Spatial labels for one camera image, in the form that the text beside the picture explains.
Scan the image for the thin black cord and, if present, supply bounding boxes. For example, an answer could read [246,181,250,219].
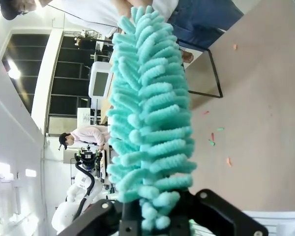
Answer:
[47,4,118,28]

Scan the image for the person head black hair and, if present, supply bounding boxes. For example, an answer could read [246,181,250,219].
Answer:
[0,0,44,21]

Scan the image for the round ceiling light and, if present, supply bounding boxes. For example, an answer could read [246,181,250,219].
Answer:
[7,66,22,80]

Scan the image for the white digital clock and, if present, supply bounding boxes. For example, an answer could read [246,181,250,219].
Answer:
[88,61,114,100]

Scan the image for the person white t-shirt torso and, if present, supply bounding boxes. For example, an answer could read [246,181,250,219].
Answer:
[45,0,180,38]

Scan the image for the black framed window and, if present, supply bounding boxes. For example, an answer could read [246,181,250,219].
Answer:
[1,33,114,136]

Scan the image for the person blue jeans legs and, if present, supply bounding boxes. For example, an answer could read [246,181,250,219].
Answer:
[168,0,244,49]

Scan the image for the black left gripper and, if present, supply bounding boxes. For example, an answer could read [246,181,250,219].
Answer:
[76,151,99,171]

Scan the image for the person in pink shirt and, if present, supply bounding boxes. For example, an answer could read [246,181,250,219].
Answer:
[59,125,111,151]

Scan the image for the teal chenille duster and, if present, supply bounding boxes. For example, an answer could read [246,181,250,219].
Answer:
[105,5,198,231]

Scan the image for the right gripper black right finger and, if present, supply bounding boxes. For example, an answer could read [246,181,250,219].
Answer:
[169,188,269,236]

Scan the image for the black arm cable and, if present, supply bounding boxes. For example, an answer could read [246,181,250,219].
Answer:
[72,162,95,221]

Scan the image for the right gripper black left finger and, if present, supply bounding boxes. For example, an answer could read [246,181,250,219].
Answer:
[56,198,145,236]

